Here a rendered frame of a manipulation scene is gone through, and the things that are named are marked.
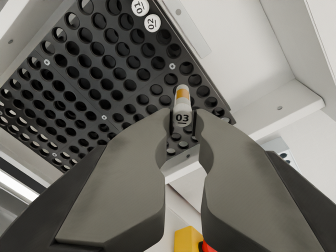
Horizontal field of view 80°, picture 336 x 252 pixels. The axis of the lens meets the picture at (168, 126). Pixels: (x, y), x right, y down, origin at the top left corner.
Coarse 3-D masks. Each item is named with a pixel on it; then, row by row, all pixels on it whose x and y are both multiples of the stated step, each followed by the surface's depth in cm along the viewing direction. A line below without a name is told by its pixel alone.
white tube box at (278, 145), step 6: (276, 138) 38; (282, 138) 38; (264, 144) 39; (270, 144) 38; (276, 144) 37; (282, 144) 36; (276, 150) 36; (282, 150) 36; (288, 150) 36; (282, 156) 37; (288, 156) 36; (288, 162) 37; (294, 162) 37; (294, 168) 38
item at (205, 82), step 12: (132, 0) 16; (132, 12) 16; (156, 12) 16; (168, 24) 17; (156, 36) 17; (180, 48) 18; (168, 60) 18; (192, 60) 18; (180, 72) 19; (192, 72) 19; (192, 84) 20; (204, 84) 19; (204, 96) 20; (216, 96) 20; (204, 108) 21
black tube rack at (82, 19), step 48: (96, 0) 16; (48, 48) 21; (96, 48) 21; (144, 48) 21; (0, 96) 21; (48, 96) 24; (96, 96) 24; (144, 96) 23; (192, 96) 20; (48, 144) 25; (96, 144) 24; (192, 144) 23
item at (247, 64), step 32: (32, 0) 17; (64, 0) 22; (160, 0) 21; (192, 0) 21; (224, 0) 21; (256, 0) 21; (0, 32) 18; (32, 32) 23; (224, 32) 22; (256, 32) 22; (0, 64) 24; (224, 64) 24; (256, 64) 24; (288, 64) 24; (224, 96) 27; (256, 96) 26; (288, 96) 23; (0, 128) 27; (32, 128) 30; (256, 128) 23; (32, 160) 28; (192, 160) 26
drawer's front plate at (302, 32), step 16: (272, 0) 18; (288, 0) 15; (304, 0) 13; (320, 0) 13; (272, 16) 20; (288, 16) 16; (304, 16) 14; (320, 16) 13; (288, 32) 18; (304, 32) 16; (320, 32) 14; (288, 48) 21; (304, 48) 17; (320, 48) 15; (304, 64) 19; (320, 64) 16; (304, 80) 22; (320, 80) 18; (320, 96) 20
